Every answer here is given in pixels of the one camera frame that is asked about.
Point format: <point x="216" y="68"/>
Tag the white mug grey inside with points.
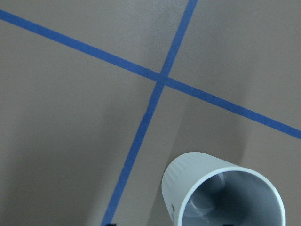
<point x="201" y="190"/>

